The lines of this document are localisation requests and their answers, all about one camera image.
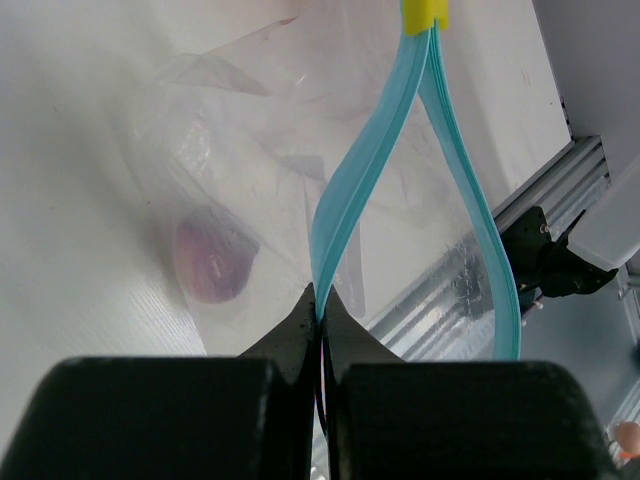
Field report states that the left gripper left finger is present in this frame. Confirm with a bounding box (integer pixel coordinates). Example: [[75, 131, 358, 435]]
[[1, 289, 318, 479]]

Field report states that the clear zip top bag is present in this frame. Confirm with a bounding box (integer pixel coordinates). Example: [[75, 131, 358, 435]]
[[131, 1, 499, 356]]

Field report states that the aluminium rail frame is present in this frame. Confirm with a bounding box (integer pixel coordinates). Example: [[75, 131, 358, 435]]
[[367, 136, 610, 362]]

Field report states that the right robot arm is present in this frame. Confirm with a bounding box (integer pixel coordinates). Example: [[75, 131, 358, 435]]
[[539, 162, 639, 298]]

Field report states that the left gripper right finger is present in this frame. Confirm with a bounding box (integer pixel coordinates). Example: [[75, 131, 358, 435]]
[[322, 295, 619, 479]]

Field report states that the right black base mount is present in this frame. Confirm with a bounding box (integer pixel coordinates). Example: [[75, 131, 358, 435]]
[[501, 206, 602, 314]]

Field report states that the purple onion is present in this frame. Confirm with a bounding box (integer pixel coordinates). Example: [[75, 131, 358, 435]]
[[173, 207, 260, 304]]

